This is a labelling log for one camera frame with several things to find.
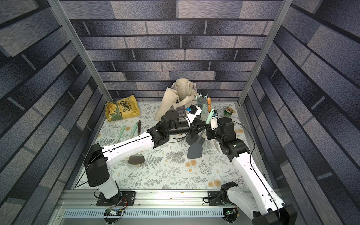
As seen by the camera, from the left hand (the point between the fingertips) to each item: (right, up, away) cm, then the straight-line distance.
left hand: (207, 123), depth 64 cm
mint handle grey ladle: (-5, -15, +9) cm, 18 cm away
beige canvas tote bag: (-15, +15, +24) cm, 32 cm away
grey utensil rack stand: (-6, -14, +34) cm, 37 cm away
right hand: (+3, -1, +13) cm, 13 cm away
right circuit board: (+16, -48, +9) cm, 51 cm away
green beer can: (+22, +6, +36) cm, 43 cm away
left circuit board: (-49, -46, +7) cm, 68 cm away
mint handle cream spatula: (-48, -8, +38) cm, 62 cm away
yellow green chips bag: (-56, +9, +43) cm, 71 cm away
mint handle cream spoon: (-57, -10, +37) cm, 68 cm away
